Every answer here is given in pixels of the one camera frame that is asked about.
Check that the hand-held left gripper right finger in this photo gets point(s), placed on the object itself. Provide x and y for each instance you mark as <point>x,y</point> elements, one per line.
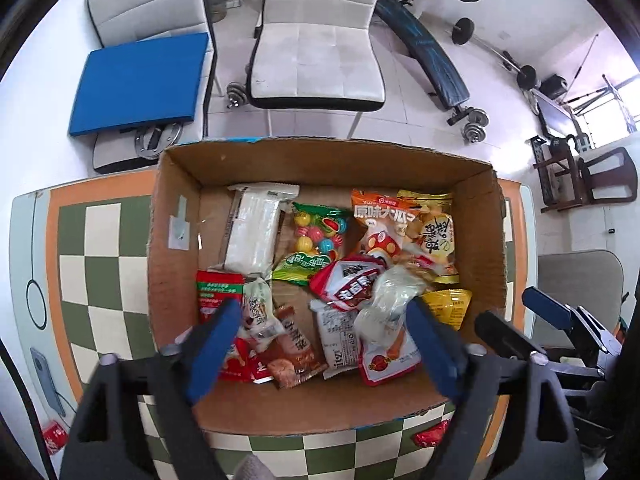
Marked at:
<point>435,350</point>

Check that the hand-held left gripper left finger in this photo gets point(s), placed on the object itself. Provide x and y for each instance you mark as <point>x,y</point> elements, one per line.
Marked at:
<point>212,355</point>

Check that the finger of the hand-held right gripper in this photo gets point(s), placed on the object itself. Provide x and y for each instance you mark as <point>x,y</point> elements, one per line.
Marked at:
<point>505,332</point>
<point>547,305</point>

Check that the clear plastic snack packet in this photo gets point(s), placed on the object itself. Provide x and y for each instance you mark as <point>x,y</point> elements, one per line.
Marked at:
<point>390,295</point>

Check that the yellow chips snack packet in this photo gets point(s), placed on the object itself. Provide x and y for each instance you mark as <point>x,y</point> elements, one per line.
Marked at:
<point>435,235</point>

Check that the large white snack packet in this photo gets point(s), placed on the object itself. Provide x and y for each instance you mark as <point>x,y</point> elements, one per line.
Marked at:
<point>252,230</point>

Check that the cardboard box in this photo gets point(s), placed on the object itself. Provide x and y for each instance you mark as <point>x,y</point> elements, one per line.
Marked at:
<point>325,170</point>

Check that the grey padded chair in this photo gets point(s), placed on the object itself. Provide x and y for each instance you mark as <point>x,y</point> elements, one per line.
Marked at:
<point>575,275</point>

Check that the red white sausage packet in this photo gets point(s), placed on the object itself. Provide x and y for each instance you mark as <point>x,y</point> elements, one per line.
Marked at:
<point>390,360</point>

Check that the yellow cup-shaped snack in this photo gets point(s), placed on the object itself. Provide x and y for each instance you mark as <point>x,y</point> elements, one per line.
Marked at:
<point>447,302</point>

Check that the red green snack packet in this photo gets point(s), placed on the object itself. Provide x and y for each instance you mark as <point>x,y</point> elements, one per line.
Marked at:
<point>215,290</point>

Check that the white brown-lettered snack packet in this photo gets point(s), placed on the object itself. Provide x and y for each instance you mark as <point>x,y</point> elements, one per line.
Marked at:
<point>257,305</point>

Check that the brown cookie snack packet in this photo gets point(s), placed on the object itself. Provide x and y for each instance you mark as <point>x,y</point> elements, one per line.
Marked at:
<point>295,355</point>

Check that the small red snack packet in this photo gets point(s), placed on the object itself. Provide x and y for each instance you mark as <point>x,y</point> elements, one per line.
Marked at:
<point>432,435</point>

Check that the white barcode snack packet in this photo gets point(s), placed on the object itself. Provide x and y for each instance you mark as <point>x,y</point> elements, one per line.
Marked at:
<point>332,335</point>

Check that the red white snack packet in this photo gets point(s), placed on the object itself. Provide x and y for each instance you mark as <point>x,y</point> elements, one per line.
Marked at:
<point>345,285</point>

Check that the grey cloth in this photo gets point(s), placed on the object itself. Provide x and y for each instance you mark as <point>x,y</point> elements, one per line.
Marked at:
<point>252,470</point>

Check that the dark wooden chair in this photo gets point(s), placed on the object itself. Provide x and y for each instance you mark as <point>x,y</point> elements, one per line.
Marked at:
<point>607,175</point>

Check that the dark wooden stool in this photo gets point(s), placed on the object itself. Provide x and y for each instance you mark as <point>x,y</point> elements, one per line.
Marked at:
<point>550,160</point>

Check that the orange mushroom snack packet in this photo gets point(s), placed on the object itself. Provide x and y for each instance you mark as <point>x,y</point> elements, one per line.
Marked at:
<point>380,215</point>

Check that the green colourful candy packet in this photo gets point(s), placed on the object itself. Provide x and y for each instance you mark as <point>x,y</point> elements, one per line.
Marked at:
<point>310,240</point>

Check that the blue-grey smartphone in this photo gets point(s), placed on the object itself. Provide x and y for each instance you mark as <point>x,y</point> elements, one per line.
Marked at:
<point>45,375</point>

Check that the red soda can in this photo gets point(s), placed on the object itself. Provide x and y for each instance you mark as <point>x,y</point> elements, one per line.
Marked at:
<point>55,437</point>

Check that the small grey dumbbell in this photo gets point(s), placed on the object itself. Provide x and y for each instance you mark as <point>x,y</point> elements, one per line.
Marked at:
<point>236,94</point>
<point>472,127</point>

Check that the black weight block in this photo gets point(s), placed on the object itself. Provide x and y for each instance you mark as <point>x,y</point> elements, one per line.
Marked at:
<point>552,87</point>

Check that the black sit-up bench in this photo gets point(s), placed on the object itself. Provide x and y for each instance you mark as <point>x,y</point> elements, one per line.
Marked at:
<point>430,55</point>

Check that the blue padded bag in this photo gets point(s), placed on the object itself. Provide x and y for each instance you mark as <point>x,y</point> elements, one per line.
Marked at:
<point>140,85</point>

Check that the barbell with black plates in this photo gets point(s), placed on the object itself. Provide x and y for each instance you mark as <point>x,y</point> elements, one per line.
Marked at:
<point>462,30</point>

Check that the white padded chair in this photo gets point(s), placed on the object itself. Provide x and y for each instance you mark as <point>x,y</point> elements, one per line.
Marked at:
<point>150,5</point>
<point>320,50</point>

